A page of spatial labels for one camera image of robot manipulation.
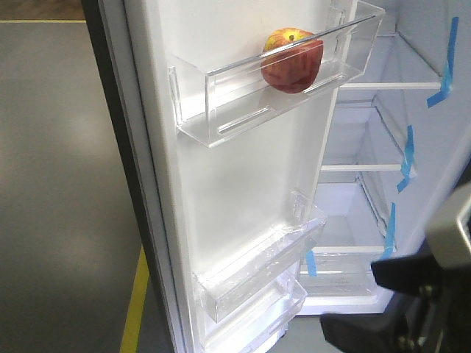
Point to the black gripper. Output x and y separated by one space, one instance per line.
429 310

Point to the red yellow apple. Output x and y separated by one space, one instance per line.
292 70

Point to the white fridge interior body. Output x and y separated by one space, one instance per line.
364 153

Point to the blue tape strip lower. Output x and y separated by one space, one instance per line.
389 245

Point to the blue tape strip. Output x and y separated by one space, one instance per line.
408 160
389 245
447 79

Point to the blue tape strip drawer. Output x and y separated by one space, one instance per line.
311 263

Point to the blue tape strip middle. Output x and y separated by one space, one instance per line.
408 160

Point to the clear lower door bin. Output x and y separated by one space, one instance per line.
258 320

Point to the clear door bin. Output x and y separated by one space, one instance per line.
213 106
258 320
235 280

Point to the clear middle door bin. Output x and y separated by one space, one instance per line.
235 280

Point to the blue tape strip top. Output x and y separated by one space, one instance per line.
447 79

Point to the yellow floor tape line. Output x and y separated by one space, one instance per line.
135 311

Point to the clear upper door bin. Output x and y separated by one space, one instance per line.
213 106

